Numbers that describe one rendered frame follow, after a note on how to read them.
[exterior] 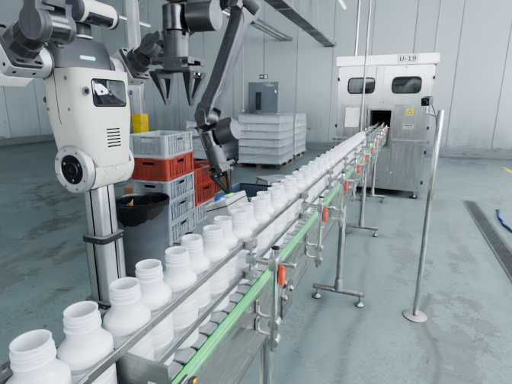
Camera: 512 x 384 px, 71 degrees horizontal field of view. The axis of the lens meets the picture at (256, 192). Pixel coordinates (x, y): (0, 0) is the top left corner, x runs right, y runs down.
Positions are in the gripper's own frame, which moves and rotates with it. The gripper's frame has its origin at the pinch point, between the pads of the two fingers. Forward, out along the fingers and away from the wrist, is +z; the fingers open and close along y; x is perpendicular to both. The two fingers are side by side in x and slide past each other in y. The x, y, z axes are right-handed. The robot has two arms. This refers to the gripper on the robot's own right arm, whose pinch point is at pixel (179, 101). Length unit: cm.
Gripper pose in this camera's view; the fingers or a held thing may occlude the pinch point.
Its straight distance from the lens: 84.8
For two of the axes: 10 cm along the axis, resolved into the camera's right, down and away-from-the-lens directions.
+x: 3.7, -2.1, 9.0
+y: 9.3, 1.0, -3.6
